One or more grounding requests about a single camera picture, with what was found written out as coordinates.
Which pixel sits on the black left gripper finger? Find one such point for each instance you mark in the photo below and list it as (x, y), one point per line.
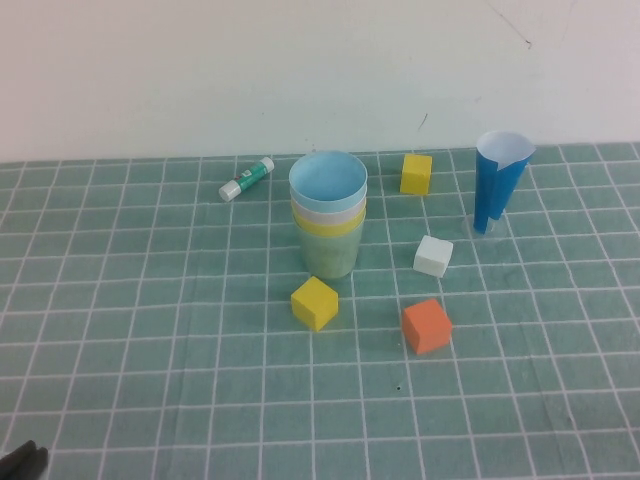
(17, 451)
(27, 465)

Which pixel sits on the yellow plastic cup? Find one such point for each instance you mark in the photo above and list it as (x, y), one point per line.
(325, 230)

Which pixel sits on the pink plastic cup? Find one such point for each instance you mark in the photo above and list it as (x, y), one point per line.
(320, 216)

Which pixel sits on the light blue plastic cup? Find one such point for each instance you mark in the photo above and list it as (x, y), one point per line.
(327, 175)

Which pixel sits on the green white-grid tablecloth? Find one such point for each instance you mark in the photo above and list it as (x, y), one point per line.
(150, 350)

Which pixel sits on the yellow foam cube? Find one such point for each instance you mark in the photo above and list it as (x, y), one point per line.
(314, 304)
(415, 173)

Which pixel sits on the green white glue stick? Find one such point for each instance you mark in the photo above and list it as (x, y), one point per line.
(246, 178)

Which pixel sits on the green plastic cup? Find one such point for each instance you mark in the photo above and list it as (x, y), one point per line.
(330, 255)

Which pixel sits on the orange foam cube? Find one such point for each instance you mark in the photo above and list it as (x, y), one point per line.
(427, 326)

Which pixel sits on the white foam cube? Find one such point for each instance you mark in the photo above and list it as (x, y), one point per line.
(433, 256)

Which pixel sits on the clear plastic cone base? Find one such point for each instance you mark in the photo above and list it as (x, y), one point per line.
(492, 227)

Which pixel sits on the blue rolled paper cone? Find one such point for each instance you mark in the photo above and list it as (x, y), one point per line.
(497, 180)

